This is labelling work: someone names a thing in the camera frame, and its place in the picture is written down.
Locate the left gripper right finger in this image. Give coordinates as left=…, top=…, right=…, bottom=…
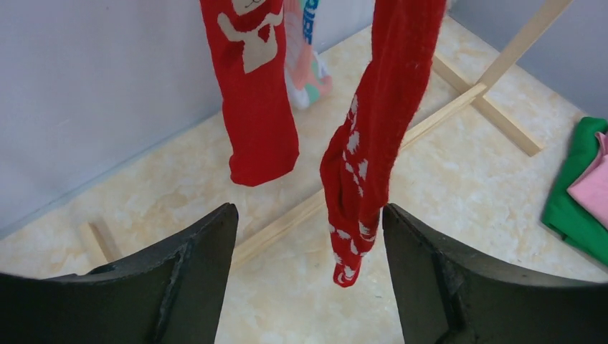
left=382, top=204, right=607, bottom=343

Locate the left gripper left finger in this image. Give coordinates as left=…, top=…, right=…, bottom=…
left=1, top=203, right=239, bottom=343

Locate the red patterned sock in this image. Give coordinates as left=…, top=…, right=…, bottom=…
left=200, top=0, right=299, bottom=187
left=320, top=0, right=446, bottom=287

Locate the pink patterned sock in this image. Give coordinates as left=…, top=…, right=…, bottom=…
left=283, top=0, right=333, bottom=110

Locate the green folded cloth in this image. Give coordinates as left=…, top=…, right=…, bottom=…
left=541, top=117, right=607, bottom=264

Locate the pink folded cloth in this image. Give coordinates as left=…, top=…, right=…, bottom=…
left=567, top=132, right=607, bottom=229

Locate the wooden drying rack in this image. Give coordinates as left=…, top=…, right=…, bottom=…
left=75, top=0, right=576, bottom=272

